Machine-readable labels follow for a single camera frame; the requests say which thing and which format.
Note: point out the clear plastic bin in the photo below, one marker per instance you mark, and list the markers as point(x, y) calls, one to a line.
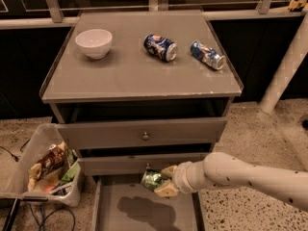
point(48, 188)

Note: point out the grey drawer cabinet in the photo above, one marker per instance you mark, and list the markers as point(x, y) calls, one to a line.
point(131, 84)

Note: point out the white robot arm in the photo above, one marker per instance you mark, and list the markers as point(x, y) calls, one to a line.
point(220, 170)

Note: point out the light blue soda can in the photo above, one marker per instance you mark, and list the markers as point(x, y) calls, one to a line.
point(207, 55)

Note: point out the white ceramic bowl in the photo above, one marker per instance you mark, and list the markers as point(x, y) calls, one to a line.
point(95, 43)

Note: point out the green snack packet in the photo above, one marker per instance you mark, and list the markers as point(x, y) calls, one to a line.
point(70, 167)

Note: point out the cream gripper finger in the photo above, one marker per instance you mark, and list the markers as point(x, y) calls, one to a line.
point(168, 171)
point(167, 189)

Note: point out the bottom grey drawer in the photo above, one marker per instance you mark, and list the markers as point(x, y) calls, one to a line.
point(123, 204)

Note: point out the brown snack bag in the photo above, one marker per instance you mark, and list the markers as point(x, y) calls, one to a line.
point(51, 161)

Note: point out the dark blue soda can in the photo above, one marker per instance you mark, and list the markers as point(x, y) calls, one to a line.
point(164, 48)

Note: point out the grey drawer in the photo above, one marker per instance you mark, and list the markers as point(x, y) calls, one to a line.
point(118, 165)
point(123, 204)
point(137, 133)

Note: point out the yellow object on ledge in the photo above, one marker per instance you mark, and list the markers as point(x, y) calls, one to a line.
point(297, 5)

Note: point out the white diagonal pole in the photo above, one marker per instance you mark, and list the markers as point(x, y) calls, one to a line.
point(287, 69)

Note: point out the metal window railing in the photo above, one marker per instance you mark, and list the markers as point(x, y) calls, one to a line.
point(30, 14)

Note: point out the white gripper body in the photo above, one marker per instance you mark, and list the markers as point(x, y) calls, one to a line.
point(181, 177)

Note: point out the top grey drawer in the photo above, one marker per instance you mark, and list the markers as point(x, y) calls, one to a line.
point(137, 133)

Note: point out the middle grey drawer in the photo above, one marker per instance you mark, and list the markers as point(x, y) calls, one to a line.
point(118, 165)

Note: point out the green soda can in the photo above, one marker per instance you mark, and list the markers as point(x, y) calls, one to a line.
point(152, 179)

